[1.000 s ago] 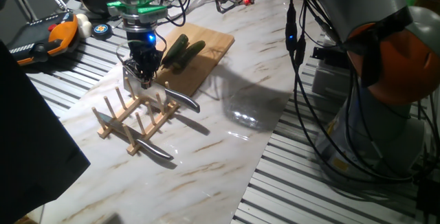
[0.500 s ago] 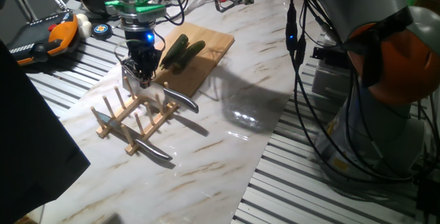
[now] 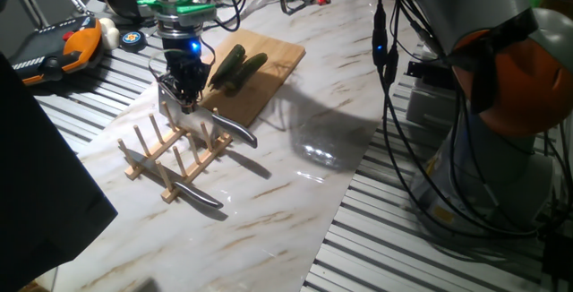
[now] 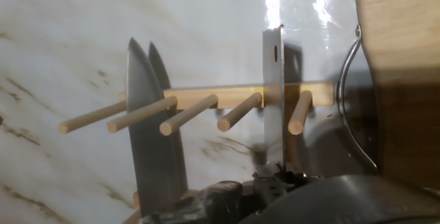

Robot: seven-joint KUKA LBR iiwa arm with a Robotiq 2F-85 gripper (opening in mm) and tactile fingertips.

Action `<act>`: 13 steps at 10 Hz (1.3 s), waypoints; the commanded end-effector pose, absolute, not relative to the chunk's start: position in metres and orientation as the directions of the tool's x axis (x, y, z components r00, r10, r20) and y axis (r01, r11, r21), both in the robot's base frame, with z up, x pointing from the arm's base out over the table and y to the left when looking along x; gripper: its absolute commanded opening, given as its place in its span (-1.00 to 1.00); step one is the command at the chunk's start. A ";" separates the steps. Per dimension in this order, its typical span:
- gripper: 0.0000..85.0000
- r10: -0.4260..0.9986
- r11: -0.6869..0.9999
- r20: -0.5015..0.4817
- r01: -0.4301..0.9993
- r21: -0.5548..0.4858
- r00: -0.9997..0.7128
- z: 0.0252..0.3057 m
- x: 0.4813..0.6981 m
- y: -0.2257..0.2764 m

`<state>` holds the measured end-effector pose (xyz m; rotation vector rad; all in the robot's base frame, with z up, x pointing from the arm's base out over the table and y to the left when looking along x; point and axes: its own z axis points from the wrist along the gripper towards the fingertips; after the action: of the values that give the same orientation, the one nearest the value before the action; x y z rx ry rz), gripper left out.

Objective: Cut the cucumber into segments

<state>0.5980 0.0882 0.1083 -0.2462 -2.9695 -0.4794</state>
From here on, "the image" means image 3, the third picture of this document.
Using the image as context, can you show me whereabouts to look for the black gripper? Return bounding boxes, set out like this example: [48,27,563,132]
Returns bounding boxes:
[158,36,212,116]

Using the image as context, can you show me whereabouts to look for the steel cleaver blade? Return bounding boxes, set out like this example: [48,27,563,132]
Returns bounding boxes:
[156,81,260,150]

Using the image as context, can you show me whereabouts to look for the tapered cucumber with stem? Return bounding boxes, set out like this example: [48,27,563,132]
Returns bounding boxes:
[208,43,247,91]

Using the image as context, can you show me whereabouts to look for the cut cucumber piece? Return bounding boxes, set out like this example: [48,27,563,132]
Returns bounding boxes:
[223,52,269,92]

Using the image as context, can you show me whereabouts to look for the round black tape measure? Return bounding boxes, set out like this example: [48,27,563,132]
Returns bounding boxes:
[119,30,148,53]

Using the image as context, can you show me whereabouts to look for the wooden peg rack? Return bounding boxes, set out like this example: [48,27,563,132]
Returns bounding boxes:
[116,99,234,204]

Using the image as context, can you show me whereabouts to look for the white rounded object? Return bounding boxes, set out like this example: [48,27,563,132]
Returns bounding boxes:
[98,17,121,51]

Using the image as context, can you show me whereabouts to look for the wooden cutting board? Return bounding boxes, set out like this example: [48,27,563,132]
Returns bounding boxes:
[196,30,307,128]

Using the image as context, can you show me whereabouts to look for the pointed steel kitchen knife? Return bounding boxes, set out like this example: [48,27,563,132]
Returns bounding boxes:
[116,150,225,210]

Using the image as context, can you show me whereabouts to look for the orange and black teach pendant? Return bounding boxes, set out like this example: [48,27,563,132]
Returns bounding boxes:
[8,14,104,87]

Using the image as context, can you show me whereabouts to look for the black bar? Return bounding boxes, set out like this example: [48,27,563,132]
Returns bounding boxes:
[406,60,458,91]

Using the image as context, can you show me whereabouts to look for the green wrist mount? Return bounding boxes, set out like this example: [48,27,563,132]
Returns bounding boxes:
[136,0,218,18]

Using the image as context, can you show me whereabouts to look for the black cable with blue-lit plug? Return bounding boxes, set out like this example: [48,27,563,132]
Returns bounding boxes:
[370,0,391,73]

